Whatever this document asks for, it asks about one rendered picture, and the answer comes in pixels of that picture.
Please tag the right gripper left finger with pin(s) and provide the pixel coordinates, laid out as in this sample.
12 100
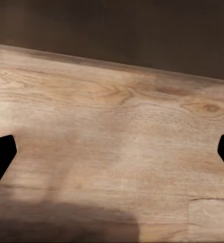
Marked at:
7 152

